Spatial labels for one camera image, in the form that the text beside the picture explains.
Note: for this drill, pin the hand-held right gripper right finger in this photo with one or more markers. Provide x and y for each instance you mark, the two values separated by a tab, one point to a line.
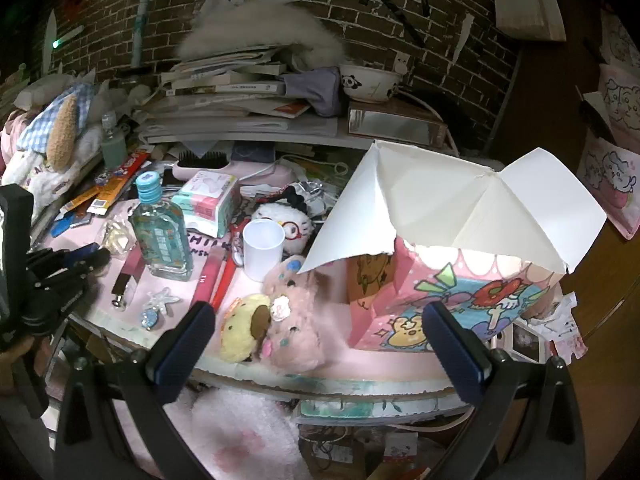
456	357

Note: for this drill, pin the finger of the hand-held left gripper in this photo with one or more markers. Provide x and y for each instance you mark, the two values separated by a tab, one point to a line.
82	252
96	260

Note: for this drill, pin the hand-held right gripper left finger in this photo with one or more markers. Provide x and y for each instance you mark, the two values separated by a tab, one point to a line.
182	355

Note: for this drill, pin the pink lipstick tube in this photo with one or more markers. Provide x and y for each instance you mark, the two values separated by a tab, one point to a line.
127	280

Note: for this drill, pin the yellow dog plush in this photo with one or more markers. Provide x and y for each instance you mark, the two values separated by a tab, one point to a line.
242	330

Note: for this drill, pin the glass bottle blue cap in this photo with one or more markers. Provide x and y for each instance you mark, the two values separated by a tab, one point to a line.
160	240

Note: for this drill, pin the pink fluffy plush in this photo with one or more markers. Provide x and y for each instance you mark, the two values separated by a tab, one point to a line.
300	330

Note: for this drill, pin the pastel tissue pack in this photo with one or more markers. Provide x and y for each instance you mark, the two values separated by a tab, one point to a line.
207	205

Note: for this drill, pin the white plastic cup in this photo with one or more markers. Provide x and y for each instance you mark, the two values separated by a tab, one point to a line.
262	252

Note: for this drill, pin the pink cartoon cardboard box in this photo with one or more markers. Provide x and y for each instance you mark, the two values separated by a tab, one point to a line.
450	200

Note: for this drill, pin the person's left hand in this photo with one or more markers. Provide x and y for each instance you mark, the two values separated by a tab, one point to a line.
10	367

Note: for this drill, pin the clear plastic bag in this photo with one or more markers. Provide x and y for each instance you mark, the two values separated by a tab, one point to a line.
116	235

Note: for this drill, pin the small photo card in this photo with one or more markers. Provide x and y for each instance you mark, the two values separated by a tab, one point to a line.
527	342

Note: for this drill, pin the pink printed desk mat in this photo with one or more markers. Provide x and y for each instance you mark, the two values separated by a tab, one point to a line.
380	365

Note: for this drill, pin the orange snack packet red top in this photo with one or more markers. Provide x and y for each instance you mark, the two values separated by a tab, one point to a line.
125	177

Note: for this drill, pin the red pen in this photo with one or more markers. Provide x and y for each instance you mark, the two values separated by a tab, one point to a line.
227	275

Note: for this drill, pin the pink fluffy cloth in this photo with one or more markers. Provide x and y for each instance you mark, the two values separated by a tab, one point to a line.
245	435

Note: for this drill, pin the clear bottle green liquid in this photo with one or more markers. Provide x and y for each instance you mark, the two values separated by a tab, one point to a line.
114	147

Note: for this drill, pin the crumpled printed paper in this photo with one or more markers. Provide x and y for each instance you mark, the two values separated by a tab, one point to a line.
565	325

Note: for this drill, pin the white rabbit plush gingham hat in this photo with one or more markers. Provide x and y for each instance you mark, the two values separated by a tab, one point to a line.
60	130

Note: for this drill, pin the pink hairbrush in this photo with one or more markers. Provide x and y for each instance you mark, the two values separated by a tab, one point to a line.
220	170

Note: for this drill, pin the white plush red glasses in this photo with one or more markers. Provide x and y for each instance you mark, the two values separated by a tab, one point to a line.
285	225

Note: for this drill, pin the stack of books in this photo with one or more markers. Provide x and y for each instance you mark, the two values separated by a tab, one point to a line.
225	110

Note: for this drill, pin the brown flat box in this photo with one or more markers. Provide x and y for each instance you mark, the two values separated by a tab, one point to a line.
395	122

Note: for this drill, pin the green pipe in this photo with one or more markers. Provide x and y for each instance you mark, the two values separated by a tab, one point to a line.
142	10

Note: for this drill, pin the grey cloth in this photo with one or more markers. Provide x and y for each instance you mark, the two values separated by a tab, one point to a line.
317	90

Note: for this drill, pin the white fluffy fur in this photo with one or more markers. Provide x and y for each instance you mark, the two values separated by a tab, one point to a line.
260	25

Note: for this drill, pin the panda print bowl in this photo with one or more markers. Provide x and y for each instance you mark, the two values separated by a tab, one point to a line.
370	82

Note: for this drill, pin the white wall device green light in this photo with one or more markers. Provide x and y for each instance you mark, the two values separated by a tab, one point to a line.
62	40

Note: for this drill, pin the cartoon wall pocket organizer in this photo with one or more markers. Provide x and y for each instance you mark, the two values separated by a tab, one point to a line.
617	135

